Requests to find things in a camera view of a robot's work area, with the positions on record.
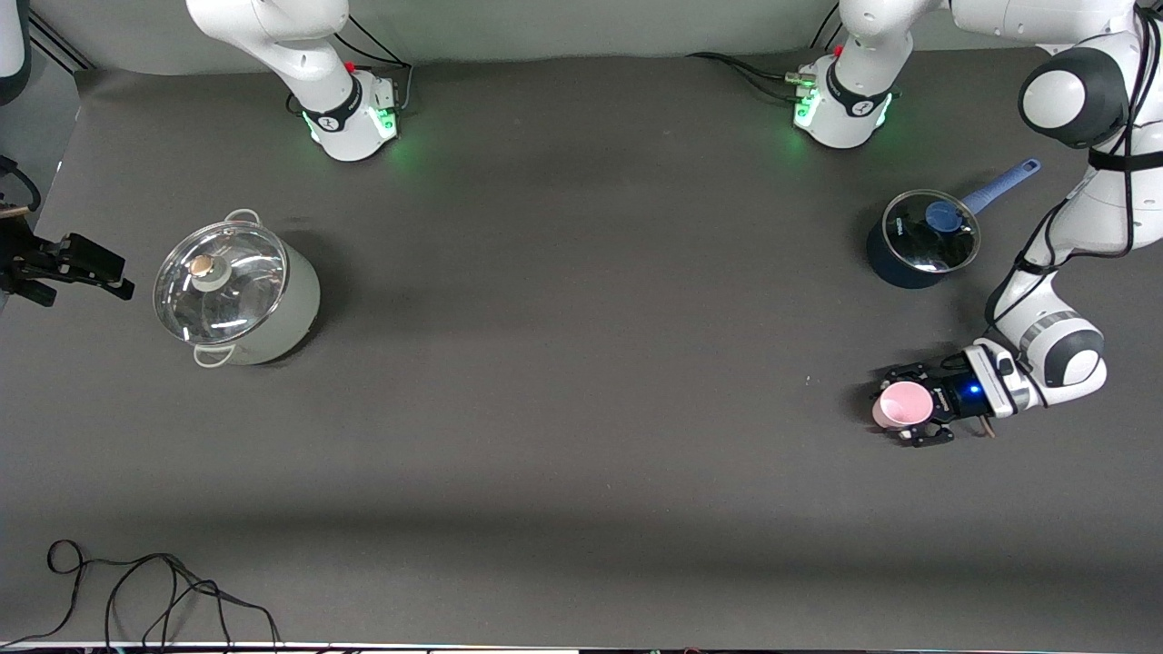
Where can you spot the dark grey table mat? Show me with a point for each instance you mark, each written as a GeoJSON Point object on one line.
{"type": "Point", "coordinates": [581, 409]}

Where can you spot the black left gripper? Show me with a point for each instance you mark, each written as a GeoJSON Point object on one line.
{"type": "Point", "coordinates": [950, 401]}

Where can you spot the pale green stock pot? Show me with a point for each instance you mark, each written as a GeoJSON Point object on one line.
{"type": "Point", "coordinates": [300, 309]}

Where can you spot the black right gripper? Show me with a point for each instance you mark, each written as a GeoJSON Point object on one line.
{"type": "Point", "coordinates": [20, 260]}

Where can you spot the pink plastic cup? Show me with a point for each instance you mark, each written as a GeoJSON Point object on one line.
{"type": "Point", "coordinates": [901, 406]}

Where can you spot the glass lid with blue knob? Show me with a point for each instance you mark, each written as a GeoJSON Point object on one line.
{"type": "Point", "coordinates": [927, 238]}

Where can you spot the dark blue saucepan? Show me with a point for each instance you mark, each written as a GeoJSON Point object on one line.
{"type": "Point", "coordinates": [895, 272]}

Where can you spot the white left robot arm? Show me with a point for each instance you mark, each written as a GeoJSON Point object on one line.
{"type": "Point", "coordinates": [1063, 350]}

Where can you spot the glass lid with tan knob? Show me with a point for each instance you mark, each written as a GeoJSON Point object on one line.
{"type": "Point", "coordinates": [223, 282]}

